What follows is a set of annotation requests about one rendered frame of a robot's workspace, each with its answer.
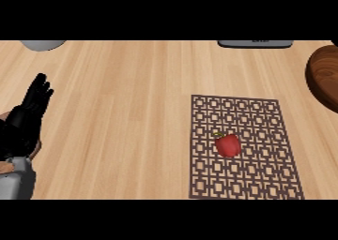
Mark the dark grey flat appliance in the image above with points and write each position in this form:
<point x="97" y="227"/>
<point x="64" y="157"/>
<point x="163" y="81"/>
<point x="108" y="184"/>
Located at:
<point x="255" y="43"/>

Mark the dark wooden bowl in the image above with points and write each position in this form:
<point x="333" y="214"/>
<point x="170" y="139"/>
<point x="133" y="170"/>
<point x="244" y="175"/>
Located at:
<point x="328" y="78"/>

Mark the pale grey rounded object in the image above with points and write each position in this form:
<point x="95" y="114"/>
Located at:
<point x="42" y="44"/>

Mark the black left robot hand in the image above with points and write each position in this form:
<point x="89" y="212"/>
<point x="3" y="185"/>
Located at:
<point x="27" y="118"/>

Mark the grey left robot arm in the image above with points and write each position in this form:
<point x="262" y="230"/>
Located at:
<point x="12" y="179"/>

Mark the brown patterned placemat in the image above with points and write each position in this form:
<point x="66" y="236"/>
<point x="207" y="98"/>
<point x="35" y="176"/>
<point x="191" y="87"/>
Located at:
<point x="243" y="150"/>

